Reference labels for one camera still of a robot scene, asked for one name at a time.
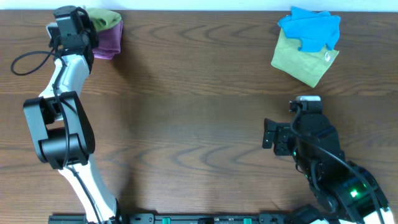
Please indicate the olive green cloth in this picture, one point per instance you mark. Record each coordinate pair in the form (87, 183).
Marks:
(308, 67)

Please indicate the folded pink cloth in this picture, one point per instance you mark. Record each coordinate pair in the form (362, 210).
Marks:
(109, 42)

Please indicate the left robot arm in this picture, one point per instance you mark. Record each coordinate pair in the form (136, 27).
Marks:
(59, 127)

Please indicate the light green cloth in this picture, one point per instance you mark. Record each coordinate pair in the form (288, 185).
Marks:
(103, 19)

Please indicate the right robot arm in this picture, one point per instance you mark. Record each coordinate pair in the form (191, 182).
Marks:
(348, 192)

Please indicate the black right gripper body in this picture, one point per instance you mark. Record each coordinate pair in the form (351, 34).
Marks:
(285, 144)

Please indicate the crumpled blue cloth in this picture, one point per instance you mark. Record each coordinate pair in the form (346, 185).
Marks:
(315, 30)

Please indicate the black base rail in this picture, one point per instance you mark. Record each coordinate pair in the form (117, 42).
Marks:
(264, 218)

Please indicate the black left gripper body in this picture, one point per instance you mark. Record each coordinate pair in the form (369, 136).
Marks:
(85, 39)

